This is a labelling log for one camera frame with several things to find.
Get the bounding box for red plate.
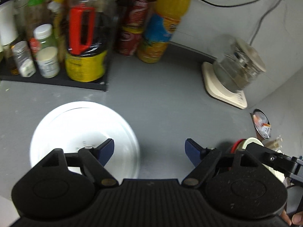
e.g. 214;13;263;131
230;138;246;154

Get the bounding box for white plate with print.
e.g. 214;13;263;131
30;101;140;182

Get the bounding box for cream ceramic bowl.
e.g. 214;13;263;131
236;137;285;183

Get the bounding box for black kitchen rack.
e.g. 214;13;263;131
0;0;133;92

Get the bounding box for person's hand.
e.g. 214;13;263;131
280;210;303;225

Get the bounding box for pot with snack packets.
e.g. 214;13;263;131
252;109;272;139

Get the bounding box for cream kettle base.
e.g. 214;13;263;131
201;62;248;109

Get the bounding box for glass kettle with cream lid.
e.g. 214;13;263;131
213;38;266;93

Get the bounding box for small white jar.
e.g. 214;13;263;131
36;47;60;79

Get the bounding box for clear spice shaker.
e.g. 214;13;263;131
12;40;36;77

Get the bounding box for red drink can lower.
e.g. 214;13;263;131
119;26;144;56

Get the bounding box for red drink can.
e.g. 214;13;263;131
125;0;149;28
119;26;144;56

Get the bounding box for white cap green bottle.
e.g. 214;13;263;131
33;24;57;52

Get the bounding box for red drink can upper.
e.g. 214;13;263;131
125;0;149;28

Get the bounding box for white cylindrical container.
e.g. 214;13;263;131
0;1;19;46

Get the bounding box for brown sauce bottle green label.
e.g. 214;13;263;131
25;0;50;41

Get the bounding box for orange juice bottle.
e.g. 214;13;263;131
137;0;191;64

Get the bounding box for dark oil bottle red handle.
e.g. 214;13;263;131
65;0;112;82

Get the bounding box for black kettle cable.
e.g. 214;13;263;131
248;0;290;46

